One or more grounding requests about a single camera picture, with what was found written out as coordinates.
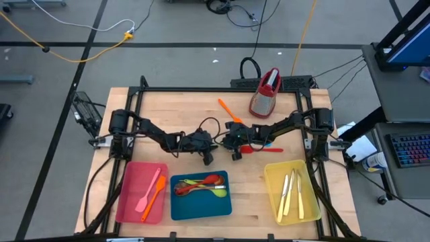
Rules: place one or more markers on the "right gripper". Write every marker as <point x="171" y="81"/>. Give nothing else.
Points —
<point x="245" y="136"/>

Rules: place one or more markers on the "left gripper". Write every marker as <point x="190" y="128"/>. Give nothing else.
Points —
<point x="198" y="142"/>

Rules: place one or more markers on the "red silicone spatula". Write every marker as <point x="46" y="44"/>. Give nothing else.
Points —
<point x="247" y="150"/>

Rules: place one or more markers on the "orange silicone spatula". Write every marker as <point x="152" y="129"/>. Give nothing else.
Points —
<point x="161" y="182"/>
<point x="227" y="109"/>

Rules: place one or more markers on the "blue silicone spatula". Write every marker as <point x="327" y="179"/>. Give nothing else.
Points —
<point x="268" y="144"/>

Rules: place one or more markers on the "lime green spoon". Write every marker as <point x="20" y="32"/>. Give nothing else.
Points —
<point x="220" y="193"/>

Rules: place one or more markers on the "blue plastic tray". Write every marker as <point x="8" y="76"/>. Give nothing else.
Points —
<point x="201" y="208"/>

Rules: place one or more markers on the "yellow plastic tray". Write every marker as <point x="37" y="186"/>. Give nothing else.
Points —
<point x="309" y="188"/>

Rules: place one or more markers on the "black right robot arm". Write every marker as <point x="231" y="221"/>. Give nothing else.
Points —
<point x="289" y="126"/>

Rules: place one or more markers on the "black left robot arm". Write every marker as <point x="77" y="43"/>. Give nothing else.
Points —
<point x="151" y="129"/>

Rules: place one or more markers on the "red metal box grater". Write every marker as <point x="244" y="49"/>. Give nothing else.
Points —
<point x="263" y="104"/>

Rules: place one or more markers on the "black perforated electronics box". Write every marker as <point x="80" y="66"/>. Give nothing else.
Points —
<point x="295" y="82"/>

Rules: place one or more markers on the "pink silicone spatula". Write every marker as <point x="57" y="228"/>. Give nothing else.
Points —
<point x="141" y="205"/>

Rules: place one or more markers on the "red plastic tray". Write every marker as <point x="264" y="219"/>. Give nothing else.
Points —
<point x="131" y="195"/>

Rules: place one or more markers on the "white paper sheet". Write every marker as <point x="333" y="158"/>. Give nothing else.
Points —
<point x="363" y="149"/>

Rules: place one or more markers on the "black mesh box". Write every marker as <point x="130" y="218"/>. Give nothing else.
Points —
<point x="84" y="107"/>

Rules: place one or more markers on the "white blue container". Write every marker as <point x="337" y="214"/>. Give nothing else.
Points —
<point x="374" y="162"/>

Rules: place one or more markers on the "black desk caster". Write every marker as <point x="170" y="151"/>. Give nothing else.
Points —
<point x="382" y="200"/>

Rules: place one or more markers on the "grey side table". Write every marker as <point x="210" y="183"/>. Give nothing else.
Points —
<point x="396" y="94"/>

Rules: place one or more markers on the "dark grey desk surface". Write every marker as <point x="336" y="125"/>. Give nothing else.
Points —
<point x="403" y="181"/>

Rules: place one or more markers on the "backlit keyboard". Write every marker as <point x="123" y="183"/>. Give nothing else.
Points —
<point x="411" y="149"/>

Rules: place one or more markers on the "computer monitor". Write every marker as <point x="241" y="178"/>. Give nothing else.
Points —
<point x="413" y="47"/>

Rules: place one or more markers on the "grey furniture foot bar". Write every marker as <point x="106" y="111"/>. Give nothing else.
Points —
<point x="33" y="2"/>
<point x="16" y="79"/>

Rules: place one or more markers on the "colourful booklet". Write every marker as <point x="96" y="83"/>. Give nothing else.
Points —
<point x="426" y="74"/>

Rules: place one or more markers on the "black monitor stand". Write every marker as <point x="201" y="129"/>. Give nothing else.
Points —
<point x="403" y="23"/>

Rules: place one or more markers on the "black chair caster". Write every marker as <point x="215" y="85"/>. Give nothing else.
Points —
<point x="5" y="111"/>

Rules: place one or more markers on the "black aluminium table frame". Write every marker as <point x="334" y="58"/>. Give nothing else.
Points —
<point x="161" y="89"/>

